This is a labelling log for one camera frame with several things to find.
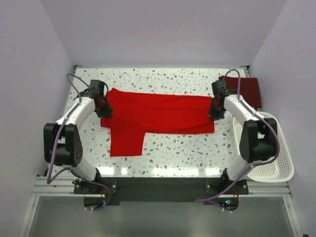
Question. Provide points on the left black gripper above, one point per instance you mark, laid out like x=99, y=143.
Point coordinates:
x=107, y=113

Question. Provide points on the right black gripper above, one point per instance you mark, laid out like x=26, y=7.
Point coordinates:
x=214, y=116

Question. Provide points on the bright red t shirt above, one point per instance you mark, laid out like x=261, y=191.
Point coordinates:
x=135, y=114

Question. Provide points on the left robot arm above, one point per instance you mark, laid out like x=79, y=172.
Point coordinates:
x=62, y=143

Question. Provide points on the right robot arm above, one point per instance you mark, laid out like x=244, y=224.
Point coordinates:
x=258, y=141

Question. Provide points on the folded dark red t shirt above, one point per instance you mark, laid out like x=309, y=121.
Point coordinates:
x=249, y=89

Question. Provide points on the white perforated plastic basket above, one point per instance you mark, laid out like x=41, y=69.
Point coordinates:
x=281, y=170

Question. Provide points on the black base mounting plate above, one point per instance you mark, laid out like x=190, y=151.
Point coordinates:
x=112, y=191

